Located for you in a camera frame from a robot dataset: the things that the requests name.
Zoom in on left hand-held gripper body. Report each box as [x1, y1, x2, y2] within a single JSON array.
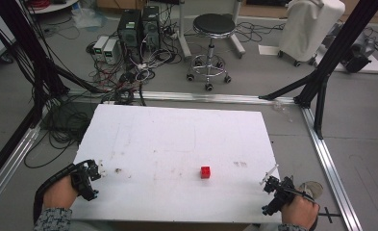
[[69, 159, 102, 202]]

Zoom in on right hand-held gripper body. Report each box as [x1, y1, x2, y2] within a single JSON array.
[[262, 175, 296, 217]]

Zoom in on person's left hand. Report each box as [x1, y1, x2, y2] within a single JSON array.
[[42, 175, 79, 210]]

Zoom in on person's right hand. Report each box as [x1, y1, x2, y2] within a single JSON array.
[[280, 193, 321, 231]]

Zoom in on beige shoe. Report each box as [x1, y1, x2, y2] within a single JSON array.
[[298, 180, 324, 200]]

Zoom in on small red cube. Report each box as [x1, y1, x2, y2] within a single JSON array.
[[200, 165, 212, 180]]

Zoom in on black floor beam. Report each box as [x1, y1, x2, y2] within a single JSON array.
[[0, 105, 40, 192]]

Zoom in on white bench power supply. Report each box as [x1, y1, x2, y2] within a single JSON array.
[[102, 38, 119, 65], [92, 35, 110, 56]]

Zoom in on black computer tower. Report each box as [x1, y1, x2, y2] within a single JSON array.
[[140, 5, 162, 52], [116, 9, 143, 62]]

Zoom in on black machine on white base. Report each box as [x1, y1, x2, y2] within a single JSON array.
[[315, 30, 378, 75]]

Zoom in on white covered wheeled cart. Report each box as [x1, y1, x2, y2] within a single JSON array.
[[277, 0, 346, 67]]

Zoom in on clear plastic bag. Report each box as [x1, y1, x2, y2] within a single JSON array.
[[70, 2, 108, 30]]

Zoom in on black round wheeled stool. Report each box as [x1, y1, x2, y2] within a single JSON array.
[[186, 13, 238, 92]]

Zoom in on white round table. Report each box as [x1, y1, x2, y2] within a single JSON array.
[[27, 0, 80, 15]]

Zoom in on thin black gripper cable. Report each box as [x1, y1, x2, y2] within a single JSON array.
[[284, 186, 317, 205]]

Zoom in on tangle of floor cables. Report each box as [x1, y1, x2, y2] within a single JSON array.
[[22, 18, 185, 169]]

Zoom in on long aluminium floor rail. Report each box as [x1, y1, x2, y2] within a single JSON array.
[[65, 89, 297, 106]]

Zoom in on black braced frame post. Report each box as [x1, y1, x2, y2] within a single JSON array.
[[258, 0, 378, 140]]

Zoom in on black frame post with cables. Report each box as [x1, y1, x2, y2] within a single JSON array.
[[0, 0, 106, 129]]

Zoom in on white table leg frame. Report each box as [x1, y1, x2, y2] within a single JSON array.
[[176, 0, 247, 63]]

